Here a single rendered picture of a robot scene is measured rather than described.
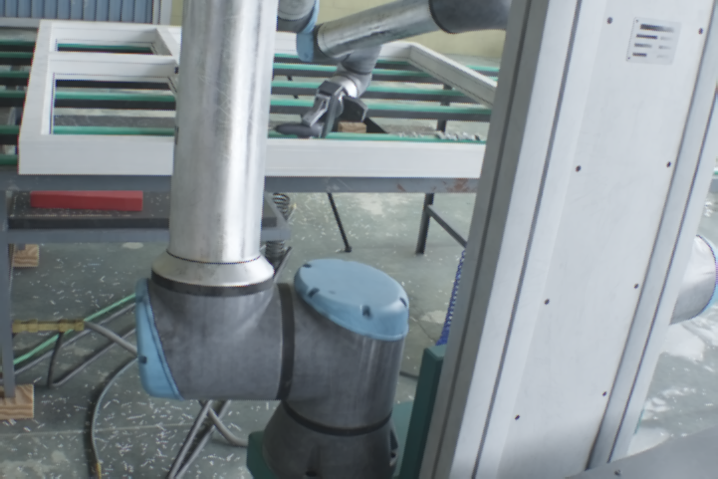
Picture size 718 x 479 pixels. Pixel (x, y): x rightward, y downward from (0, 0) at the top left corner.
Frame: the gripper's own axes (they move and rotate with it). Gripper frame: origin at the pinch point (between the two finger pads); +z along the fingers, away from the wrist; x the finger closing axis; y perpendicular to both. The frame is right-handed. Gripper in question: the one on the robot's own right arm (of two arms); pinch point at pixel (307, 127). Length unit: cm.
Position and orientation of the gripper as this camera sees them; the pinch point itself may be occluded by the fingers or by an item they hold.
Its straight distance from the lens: 190.5
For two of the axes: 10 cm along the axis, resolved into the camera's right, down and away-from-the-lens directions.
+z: -3.4, 5.0, -8.0
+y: -9.1, -3.8, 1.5
